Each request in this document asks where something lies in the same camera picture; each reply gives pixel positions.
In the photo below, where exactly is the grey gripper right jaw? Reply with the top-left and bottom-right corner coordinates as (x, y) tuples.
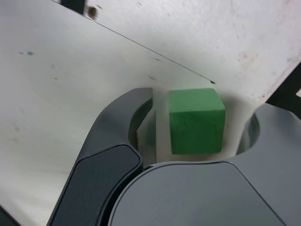
(107, 103), (301, 226)

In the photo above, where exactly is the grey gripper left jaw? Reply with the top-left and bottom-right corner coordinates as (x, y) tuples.
(47, 87), (158, 226)

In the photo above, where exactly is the green cube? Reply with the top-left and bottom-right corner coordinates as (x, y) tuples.
(167, 88), (226, 155)

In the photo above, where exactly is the black tape strip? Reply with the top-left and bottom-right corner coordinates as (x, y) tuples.
(60, 0), (87, 16)

